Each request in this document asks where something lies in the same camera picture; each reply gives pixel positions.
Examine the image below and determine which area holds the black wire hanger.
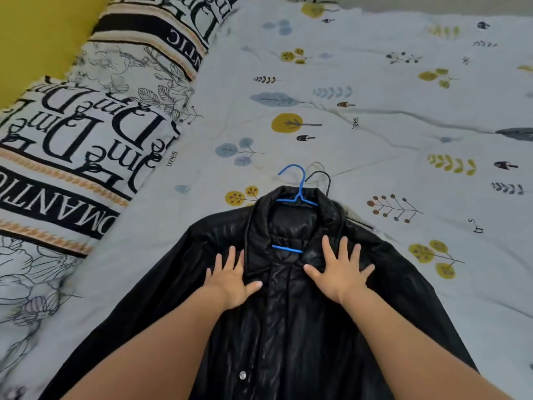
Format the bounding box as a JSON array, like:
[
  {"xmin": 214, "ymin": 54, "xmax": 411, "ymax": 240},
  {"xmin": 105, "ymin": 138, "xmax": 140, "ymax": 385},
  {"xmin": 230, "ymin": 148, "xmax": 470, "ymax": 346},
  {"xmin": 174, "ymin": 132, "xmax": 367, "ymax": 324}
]
[{"xmin": 305, "ymin": 170, "xmax": 375, "ymax": 229}]

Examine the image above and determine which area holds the yellow black bed headboard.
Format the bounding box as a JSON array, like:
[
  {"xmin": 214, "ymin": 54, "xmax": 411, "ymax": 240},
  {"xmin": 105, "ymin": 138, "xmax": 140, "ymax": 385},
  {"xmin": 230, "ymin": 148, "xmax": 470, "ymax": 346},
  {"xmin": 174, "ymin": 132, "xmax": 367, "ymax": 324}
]
[{"xmin": 0, "ymin": 0, "xmax": 113, "ymax": 109}]

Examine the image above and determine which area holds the person's right hand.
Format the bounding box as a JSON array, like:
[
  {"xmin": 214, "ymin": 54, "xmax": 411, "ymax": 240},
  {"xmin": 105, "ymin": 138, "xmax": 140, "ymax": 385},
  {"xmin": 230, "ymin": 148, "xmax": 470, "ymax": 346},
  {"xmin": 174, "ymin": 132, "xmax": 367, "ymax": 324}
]
[{"xmin": 303, "ymin": 235, "xmax": 376, "ymax": 306}]

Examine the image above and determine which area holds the black leather jacket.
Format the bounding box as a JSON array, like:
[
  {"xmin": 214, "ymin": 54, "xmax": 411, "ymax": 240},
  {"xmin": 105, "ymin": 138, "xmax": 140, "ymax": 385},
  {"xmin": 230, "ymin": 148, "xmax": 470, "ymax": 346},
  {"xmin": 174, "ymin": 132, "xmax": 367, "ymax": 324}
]
[{"xmin": 39, "ymin": 185, "xmax": 480, "ymax": 400}]

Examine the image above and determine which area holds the blue plastic hanger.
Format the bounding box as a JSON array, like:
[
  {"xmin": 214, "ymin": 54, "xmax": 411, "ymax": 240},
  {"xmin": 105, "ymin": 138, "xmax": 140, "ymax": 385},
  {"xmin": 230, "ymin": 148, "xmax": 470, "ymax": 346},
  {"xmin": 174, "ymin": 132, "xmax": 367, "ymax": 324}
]
[{"xmin": 271, "ymin": 163, "xmax": 319, "ymax": 254}]

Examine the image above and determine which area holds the black white printed pillow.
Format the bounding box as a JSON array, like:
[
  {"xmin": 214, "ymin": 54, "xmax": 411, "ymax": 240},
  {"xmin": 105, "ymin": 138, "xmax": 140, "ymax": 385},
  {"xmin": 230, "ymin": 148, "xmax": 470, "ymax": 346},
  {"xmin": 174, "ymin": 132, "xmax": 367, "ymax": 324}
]
[
  {"xmin": 68, "ymin": 0, "xmax": 240, "ymax": 121},
  {"xmin": 0, "ymin": 74, "xmax": 182, "ymax": 396}
]

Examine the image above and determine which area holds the white leaf print quilt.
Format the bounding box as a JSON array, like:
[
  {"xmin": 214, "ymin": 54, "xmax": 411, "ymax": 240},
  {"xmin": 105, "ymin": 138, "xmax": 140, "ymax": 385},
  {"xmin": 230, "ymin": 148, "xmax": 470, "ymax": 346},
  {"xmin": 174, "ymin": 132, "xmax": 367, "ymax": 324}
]
[{"xmin": 0, "ymin": 0, "xmax": 533, "ymax": 400}]

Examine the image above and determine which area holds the person's left hand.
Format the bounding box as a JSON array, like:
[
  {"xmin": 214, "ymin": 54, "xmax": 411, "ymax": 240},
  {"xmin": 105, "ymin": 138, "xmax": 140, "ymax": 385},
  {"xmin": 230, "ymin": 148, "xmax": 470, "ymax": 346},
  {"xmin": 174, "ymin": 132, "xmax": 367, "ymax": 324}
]
[{"xmin": 204, "ymin": 245, "xmax": 264, "ymax": 312}]

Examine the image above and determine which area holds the person's right forearm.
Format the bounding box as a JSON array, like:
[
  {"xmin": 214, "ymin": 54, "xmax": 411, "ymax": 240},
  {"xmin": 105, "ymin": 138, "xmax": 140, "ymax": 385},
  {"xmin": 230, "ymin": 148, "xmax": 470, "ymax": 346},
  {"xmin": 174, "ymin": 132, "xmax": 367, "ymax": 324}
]
[{"xmin": 340, "ymin": 285, "xmax": 513, "ymax": 400}]

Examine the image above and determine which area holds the person's left forearm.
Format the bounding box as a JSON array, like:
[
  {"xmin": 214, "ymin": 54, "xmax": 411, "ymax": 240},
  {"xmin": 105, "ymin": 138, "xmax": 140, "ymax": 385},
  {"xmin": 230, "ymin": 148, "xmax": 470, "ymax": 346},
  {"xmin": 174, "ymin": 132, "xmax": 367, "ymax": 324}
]
[{"xmin": 62, "ymin": 287, "xmax": 230, "ymax": 400}]

